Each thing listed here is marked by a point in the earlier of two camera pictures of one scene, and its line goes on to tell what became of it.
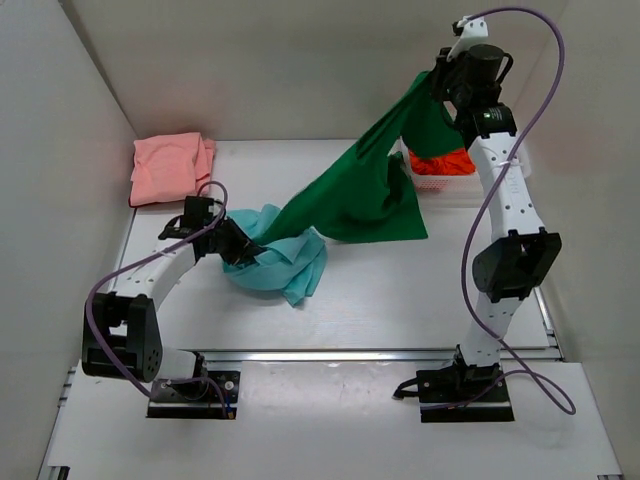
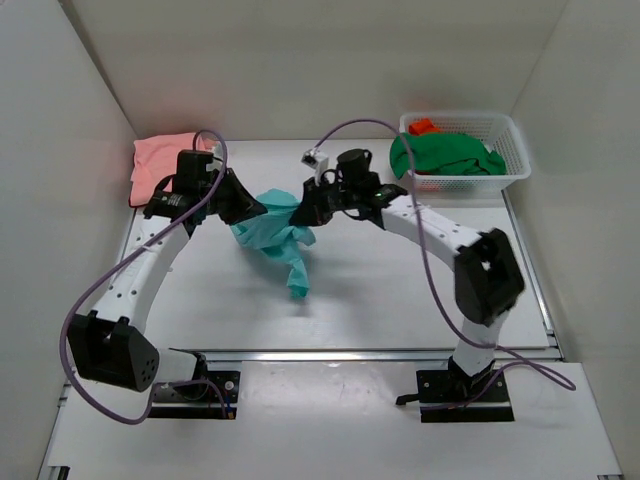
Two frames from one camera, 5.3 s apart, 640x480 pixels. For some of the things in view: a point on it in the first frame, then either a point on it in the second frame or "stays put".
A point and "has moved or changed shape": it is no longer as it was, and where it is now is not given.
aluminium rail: x=363 y=355 stays put
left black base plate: x=195 y=398 stays put
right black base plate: x=442 y=387 stays put
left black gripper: x=244 y=250 -> x=245 y=204
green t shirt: x=363 y=194 has moved or changed shape
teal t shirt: x=293 y=264 has moved or changed shape
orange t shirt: x=457 y=163 -> x=423 y=126
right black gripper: x=445 y=69 -> x=313 y=211
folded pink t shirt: x=170 y=168 stays put
